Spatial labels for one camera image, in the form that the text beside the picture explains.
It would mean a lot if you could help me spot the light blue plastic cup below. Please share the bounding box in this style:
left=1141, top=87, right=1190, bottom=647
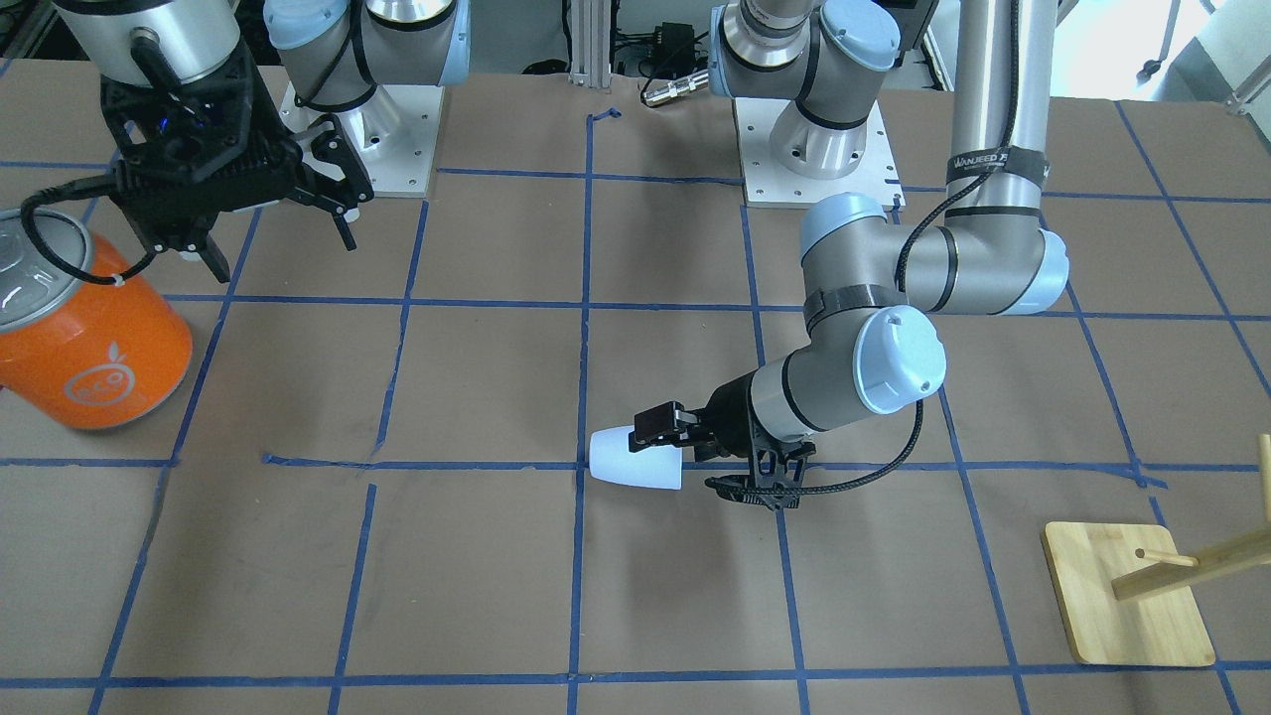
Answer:
left=587, top=425, right=684, bottom=491

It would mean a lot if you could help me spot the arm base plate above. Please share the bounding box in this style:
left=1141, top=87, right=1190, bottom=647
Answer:
left=338, top=85, right=446, bottom=199
left=733, top=98, right=907, bottom=210

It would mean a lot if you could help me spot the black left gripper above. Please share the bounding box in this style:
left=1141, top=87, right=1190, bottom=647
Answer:
left=632, top=378, right=813, bottom=511

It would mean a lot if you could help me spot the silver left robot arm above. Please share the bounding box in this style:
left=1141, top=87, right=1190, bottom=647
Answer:
left=588, top=1, right=1068, bottom=511

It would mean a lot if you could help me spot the bamboo cup stand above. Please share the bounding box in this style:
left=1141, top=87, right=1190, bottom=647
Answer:
left=1041, top=433, right=1271, bottom=665

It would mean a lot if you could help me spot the orange can with grey lid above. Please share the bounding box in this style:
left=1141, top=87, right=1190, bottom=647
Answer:
left=1, top=210, right=194, bottom=431

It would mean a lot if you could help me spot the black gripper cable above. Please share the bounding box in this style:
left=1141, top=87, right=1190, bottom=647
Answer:
left=20, top=179, right=160, bottom=290

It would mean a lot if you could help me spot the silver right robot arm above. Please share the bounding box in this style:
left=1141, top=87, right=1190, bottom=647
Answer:
left=23, top=1, right=472, bottom=282

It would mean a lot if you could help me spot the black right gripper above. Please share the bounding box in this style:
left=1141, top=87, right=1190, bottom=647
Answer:
left=100, top=44, right=375, bottom=284

